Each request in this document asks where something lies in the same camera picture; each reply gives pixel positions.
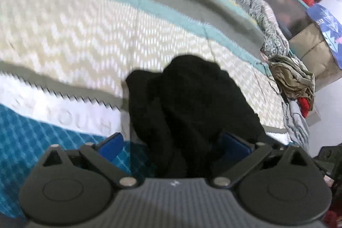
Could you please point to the brown cardboard box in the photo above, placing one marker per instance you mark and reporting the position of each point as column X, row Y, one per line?
column 311, row 48

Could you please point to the chevron teal grey bedspread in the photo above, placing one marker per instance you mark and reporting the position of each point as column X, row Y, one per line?
column 64, row 65

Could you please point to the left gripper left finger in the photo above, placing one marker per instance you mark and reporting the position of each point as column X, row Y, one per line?
column 89, row 166

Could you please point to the black pants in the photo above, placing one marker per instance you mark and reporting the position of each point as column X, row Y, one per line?
column 181, row 112

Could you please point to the blue printed bag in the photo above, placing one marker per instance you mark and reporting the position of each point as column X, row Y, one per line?
column 330, row 28

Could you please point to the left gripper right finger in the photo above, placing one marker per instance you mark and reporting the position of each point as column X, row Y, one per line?
column 264, row 165

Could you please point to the dark storage bin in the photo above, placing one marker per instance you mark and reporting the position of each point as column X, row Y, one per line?
column 291, row 16

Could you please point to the olive crumpled clothes pile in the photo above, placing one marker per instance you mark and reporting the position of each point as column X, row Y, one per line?
column 295, row 80

